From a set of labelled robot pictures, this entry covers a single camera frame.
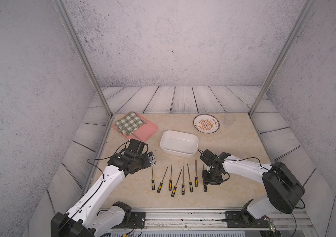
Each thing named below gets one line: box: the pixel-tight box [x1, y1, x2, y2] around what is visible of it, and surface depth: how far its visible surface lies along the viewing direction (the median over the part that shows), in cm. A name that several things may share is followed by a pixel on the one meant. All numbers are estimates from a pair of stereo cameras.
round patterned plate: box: [193, 114, 220, 134], surface depth 117 cm
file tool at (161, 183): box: [156, 165, 169, 194], surface depth 86 cm
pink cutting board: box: [112, 111, 158, 142], surface depth 114 cm
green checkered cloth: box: [115, 111, 144, 136], surface depth 117 cm
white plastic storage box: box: [159, 129, 199, 158], surface depth 104 cm
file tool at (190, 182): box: [187, 163, 194, 193], surface depth 85 cm
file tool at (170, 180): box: [168, 161, 173, 192], surface depth 86 cm
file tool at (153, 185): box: [151, 165, 156, 191], surface depth 86 cm
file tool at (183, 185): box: [181, 165, 186, 196], surface depth 84 cm
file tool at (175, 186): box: [170, 168, 183, 198], surface depth 84 cm
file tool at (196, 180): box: [194, 159, 199, 188], surface depth 88 cm
